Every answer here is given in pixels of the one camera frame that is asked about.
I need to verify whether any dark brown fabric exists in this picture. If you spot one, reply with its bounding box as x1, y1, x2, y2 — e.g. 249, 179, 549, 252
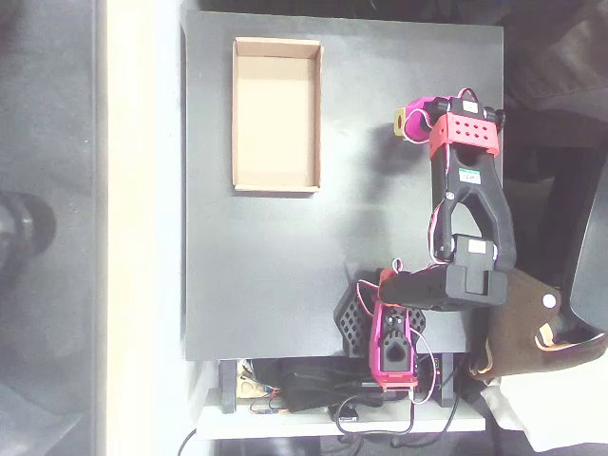
503, 0, 608, 129

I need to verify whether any black pouch with straps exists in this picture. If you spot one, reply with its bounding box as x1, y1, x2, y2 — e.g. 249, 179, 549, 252
277, 358, 384, 413

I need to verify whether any small black adapter plug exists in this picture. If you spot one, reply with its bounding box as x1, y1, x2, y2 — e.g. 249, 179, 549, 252
327, 403, 361, 424

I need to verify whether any cardboard box tray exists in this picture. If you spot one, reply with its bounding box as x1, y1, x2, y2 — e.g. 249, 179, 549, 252
231, 36, 324, 194

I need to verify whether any white shelf board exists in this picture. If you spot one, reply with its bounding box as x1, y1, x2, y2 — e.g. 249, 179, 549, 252
197, 389, 486, 441

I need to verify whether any light wooden plate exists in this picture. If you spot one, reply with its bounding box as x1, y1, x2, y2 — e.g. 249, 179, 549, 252
236, 374, 281, 400

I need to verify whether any brown felt bag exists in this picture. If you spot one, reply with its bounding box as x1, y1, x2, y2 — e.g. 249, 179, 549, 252
467, 271, 608, 384

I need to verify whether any black looped cable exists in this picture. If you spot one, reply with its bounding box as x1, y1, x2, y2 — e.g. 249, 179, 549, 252
334, 396, 461, 448

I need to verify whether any white cloth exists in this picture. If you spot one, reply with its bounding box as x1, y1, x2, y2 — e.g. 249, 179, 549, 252
484, 351, 608, 452

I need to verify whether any black perforated arm base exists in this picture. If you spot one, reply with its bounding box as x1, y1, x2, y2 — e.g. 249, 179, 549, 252
333, 289, 428, 360

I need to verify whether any small circuit board with wires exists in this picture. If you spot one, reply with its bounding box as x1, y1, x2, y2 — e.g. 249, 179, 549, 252
249, 401, 289, 415

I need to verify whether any black chair part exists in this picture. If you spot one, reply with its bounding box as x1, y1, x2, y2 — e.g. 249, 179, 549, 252
560, 156, 608, 333

